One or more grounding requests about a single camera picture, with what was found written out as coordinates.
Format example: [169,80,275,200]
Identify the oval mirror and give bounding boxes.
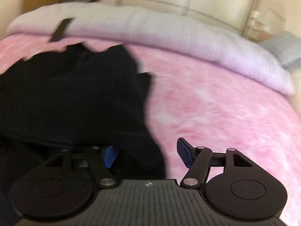
[267,3,288,32]

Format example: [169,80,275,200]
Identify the white striped duvet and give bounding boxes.
[8,1,295,95]

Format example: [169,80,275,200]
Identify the white dressing table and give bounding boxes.
[245,9,271,43]

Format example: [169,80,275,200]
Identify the black flat device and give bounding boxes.
[48,18,74,43]

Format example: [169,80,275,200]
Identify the pink rose blanket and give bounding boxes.
[0,34,301,226]

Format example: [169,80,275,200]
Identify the black garment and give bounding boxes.
[0,42,168,182]

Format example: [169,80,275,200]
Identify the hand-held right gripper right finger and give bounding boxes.
[177,137,255,189]

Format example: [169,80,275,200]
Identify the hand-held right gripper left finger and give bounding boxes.
[43,145,118,189]

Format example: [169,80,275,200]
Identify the blue checked pillow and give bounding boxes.
[260,31,301,69]

